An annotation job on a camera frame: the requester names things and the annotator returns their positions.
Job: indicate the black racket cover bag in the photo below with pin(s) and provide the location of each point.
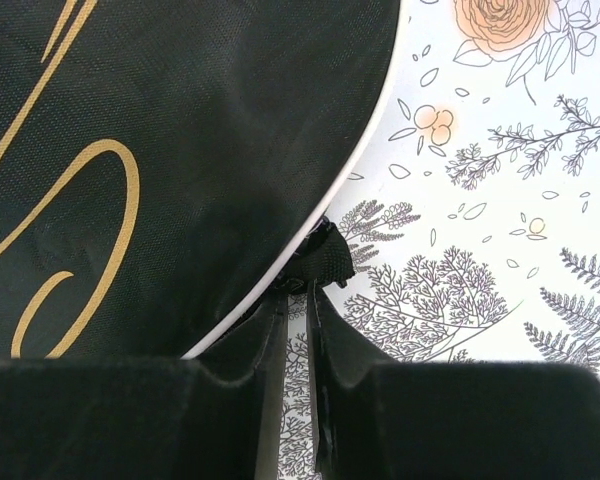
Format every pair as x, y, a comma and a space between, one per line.
161, 161

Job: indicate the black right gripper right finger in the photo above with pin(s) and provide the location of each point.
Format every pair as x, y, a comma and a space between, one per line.
378, 418

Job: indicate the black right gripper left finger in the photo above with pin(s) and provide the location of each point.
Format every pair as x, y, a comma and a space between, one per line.
217, 416

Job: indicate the floral tablecloth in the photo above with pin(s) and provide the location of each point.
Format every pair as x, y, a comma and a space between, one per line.
476, 226

